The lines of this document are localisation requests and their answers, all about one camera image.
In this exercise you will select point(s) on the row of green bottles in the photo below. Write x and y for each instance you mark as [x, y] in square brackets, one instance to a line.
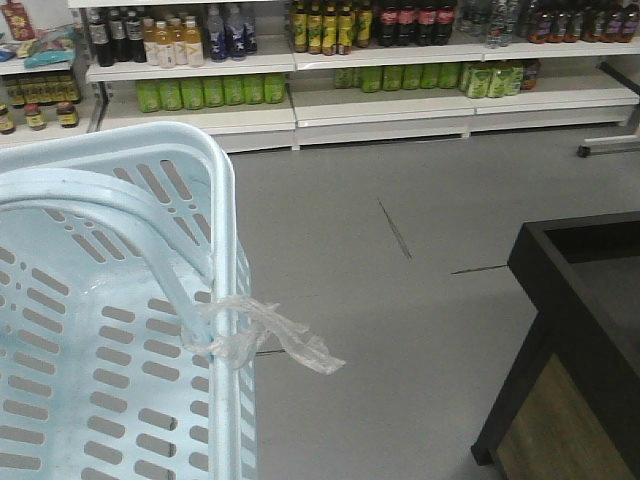
[196, 93]

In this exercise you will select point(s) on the white store shelf unit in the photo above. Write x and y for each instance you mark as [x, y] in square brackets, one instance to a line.
[573, 89]

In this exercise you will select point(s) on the black wooden display stand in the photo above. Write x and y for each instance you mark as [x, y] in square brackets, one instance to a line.
[569, 406]

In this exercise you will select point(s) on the clear plastic strip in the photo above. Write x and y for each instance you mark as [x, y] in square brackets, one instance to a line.
[239, 349]

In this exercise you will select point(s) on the light blue plastic basket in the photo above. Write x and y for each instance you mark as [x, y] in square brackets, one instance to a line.
[115, 246]

